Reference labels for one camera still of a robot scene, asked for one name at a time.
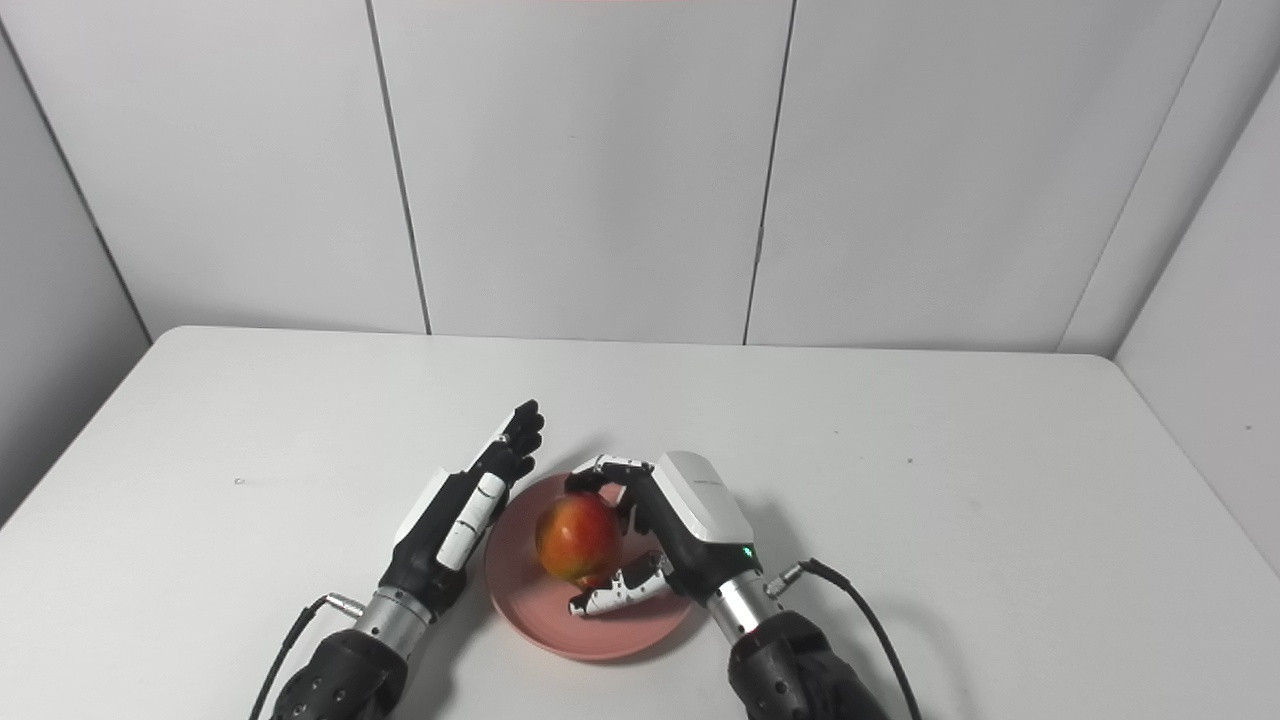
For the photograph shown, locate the pink round plate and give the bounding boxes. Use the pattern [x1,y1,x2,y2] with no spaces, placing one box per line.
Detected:
[484,473,696,662]

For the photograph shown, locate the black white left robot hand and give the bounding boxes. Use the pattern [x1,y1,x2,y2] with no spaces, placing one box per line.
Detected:
[378,400,546,617]

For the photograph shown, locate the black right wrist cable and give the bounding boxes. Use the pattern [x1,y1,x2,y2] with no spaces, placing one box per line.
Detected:
[765,558,923,720]

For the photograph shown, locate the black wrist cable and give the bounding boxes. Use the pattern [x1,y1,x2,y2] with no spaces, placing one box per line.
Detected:
[765,558,923,720]
[248,593,366,720]

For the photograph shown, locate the red-yellow apple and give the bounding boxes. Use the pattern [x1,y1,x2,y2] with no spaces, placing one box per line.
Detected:
[534,491,623,590]

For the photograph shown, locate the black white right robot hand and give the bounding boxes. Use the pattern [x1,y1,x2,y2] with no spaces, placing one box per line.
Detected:
[565,451,757,619]

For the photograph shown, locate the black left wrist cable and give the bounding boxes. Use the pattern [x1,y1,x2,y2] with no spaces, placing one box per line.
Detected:
[248,593,366,720]

